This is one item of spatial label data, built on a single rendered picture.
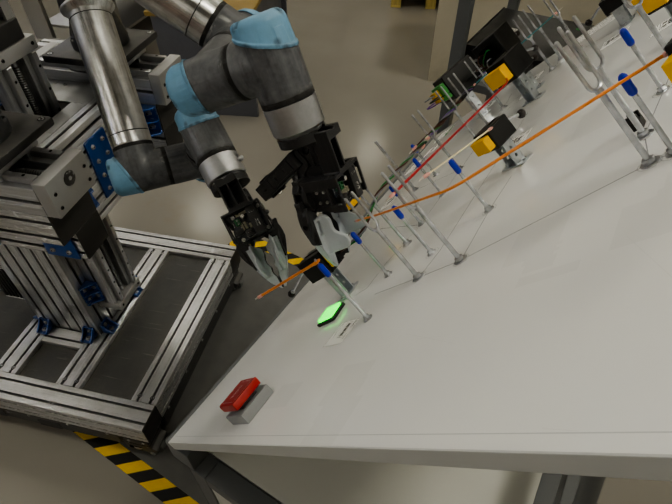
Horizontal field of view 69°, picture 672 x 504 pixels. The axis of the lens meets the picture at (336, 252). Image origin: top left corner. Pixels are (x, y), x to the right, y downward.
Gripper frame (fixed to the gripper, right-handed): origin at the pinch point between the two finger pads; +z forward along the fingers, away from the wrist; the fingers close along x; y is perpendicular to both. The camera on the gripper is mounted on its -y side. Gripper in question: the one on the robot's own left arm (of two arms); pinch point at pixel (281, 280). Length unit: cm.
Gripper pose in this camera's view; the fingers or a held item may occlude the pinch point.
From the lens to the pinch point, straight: 89.2
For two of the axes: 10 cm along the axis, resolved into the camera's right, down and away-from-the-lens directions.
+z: 4.6, 8.8, -0.8
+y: -0.1, -0.8, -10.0
